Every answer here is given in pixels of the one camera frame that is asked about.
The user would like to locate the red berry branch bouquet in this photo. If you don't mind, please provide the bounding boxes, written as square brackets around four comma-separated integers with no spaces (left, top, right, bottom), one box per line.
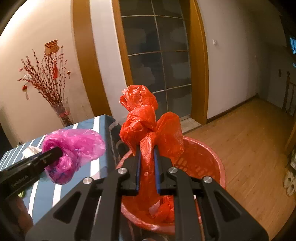
[19,48,67,105]

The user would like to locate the crumpled clear plastic bag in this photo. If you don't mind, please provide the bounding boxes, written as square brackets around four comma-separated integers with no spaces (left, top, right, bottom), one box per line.
[22,146,42,159]

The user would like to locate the dark glass sliding door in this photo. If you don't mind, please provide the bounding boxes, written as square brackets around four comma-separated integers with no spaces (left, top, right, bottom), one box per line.
[119,1,192,119]

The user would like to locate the knotted orange plastic bag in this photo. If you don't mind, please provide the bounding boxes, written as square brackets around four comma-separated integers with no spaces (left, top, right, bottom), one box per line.
[119,85,184,225]

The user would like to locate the blue white striped tablecloth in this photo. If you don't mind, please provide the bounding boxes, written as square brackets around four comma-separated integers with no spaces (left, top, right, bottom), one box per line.
[6,115,128,225]

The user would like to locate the magenta plastic bag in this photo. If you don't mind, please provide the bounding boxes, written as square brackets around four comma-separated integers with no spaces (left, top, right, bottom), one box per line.
[42,129,106,185]

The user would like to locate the orange plastic waste basket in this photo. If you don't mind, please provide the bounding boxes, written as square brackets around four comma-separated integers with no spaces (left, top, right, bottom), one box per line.
[121,137,226,235]

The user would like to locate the white slippers on floor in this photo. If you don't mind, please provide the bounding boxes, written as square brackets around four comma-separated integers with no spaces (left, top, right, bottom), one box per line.
[283,171,296,196]

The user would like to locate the glass floor vase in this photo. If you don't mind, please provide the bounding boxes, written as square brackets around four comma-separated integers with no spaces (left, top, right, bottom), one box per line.
[52,98,73,127]

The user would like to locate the green plastic wrapper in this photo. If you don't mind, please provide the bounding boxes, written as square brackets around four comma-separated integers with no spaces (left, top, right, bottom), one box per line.
[18,190,26,198]

